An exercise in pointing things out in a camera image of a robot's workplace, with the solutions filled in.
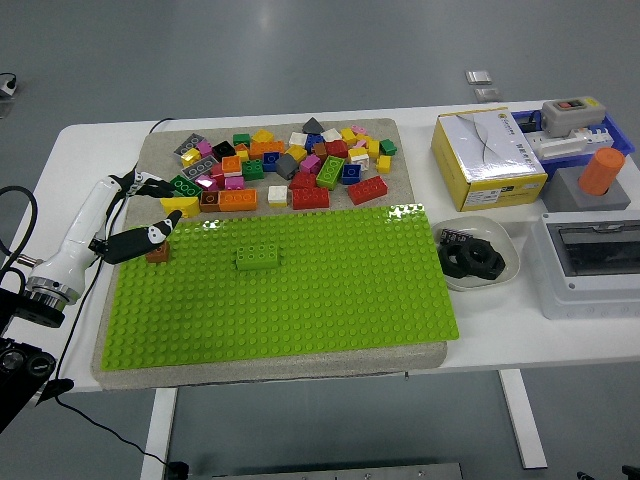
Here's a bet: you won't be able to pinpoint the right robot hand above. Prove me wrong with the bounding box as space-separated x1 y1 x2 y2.
575 464 640 480

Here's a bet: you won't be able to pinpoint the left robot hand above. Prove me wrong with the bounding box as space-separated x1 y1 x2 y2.
29 169 184 292

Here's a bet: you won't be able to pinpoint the brown square brick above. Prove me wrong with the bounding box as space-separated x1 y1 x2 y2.
145 241 172 265

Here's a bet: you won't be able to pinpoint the lime green long brick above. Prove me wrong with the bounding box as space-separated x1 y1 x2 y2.
235 244 281 272

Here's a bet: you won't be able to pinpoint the green studded baseplate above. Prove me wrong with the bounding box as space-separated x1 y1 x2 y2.
99 202 460 372

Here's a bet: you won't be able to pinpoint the yellow rounded brick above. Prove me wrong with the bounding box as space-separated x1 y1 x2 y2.
159 195 201 220

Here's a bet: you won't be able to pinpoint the white table leg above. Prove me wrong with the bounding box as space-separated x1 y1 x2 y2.
497 369 549 470
139 387 179 480

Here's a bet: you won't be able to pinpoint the grey brick white rings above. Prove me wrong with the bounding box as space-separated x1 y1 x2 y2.
180 155 220 181

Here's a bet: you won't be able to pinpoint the grey studded brick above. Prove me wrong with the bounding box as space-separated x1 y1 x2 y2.
173 133 205 157

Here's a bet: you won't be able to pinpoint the orange long ringed brick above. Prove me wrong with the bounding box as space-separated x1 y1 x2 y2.
218 188 259 212

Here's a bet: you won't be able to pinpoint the red long brick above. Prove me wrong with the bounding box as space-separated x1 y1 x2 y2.
291 186 331 210
347 176 390 207

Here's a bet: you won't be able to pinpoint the black hex nut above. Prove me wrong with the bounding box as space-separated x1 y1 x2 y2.
457 238 506 281
438 241 474 277

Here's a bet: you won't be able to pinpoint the lime green ringed brick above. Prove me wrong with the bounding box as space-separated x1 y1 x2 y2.
315 155 346 190

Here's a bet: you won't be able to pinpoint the white dish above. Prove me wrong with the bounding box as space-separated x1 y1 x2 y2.
429 214 521 293

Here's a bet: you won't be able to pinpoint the grey block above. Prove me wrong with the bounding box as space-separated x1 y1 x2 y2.
540 166 632 213

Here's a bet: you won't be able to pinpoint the black pin strip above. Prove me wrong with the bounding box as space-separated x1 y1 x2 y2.
438 227 474 246

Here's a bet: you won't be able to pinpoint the orange cylinder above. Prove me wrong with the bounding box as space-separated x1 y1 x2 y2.
578 146 627 197

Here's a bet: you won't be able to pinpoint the grey-brown mat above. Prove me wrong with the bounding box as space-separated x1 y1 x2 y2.
90 117 448 392

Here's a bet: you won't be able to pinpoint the white terminal block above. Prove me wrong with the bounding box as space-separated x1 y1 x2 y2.
525 132 589 161

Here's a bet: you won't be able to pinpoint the blue plastic bin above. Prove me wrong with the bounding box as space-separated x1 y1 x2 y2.
510 108 636 182

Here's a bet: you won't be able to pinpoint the white circuit breaker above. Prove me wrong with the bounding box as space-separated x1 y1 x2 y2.
582 124 615 151

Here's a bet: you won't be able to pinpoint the yellow white cardboard box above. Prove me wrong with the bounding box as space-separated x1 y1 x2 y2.
430 105 549 213

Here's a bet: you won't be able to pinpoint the black cord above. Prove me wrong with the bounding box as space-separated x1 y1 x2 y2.
52 117 176 469

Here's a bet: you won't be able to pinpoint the grey white electrical enclosure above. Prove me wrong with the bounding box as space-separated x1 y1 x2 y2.
522 209 640 321

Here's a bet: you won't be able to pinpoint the grey switch box red button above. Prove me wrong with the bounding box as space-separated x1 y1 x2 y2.
541 96 608 139

